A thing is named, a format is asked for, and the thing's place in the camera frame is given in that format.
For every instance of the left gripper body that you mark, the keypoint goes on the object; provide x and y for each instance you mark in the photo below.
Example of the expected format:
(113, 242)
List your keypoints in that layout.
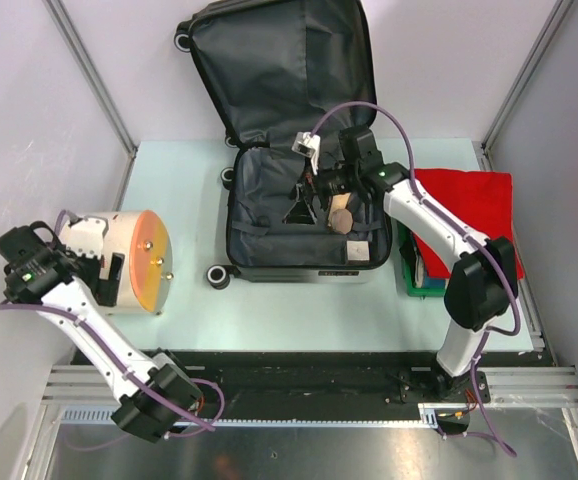
(103, 290)

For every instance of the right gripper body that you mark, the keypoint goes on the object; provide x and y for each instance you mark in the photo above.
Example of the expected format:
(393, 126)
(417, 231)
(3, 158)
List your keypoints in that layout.
(340, 179)

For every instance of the beige wooden block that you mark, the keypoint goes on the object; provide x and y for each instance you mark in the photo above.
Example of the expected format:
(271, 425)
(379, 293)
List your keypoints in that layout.
(338, 202)

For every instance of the round wooden disc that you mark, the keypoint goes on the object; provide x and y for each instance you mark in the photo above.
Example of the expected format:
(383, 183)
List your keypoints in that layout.
(341, 221)

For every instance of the beige drum with orange lid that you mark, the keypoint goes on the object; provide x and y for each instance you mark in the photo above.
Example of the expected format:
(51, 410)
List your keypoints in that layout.
(145, 260)

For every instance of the white square box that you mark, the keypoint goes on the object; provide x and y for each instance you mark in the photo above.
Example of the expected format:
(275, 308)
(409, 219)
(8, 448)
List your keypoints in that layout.
(358, 251)

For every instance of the green plastic tray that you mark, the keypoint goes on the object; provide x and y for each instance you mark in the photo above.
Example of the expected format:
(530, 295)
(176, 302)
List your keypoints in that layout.
(408, 280)

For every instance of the teal cream sock towel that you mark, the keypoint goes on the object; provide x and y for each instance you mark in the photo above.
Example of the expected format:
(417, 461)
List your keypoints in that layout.
(421, 277)

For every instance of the white black space suitcase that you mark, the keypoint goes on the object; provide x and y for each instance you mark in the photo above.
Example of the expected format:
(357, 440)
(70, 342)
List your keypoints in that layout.
(273, 69)

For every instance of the red cloth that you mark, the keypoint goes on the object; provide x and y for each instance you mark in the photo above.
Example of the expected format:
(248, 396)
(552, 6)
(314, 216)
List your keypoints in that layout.
(484, 200)

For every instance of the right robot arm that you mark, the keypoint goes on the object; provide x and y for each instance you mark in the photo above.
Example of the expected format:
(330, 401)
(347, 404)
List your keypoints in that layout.
(483, 274)

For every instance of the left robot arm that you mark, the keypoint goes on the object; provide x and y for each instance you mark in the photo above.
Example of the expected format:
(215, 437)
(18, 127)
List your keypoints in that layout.
(153, 393)

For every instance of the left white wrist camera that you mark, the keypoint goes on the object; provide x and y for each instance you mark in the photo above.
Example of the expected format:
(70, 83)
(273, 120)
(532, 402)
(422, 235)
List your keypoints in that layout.
(85, 236)

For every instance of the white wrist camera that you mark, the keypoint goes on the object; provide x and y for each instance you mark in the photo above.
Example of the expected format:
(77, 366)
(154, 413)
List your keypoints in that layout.
(85, 236)
(307, 144)

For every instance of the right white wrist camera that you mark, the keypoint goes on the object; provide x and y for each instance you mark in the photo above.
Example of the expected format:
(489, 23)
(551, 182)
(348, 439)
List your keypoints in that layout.
(307, 144)

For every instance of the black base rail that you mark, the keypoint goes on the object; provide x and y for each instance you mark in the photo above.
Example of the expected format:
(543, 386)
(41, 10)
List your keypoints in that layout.
(275, 387)

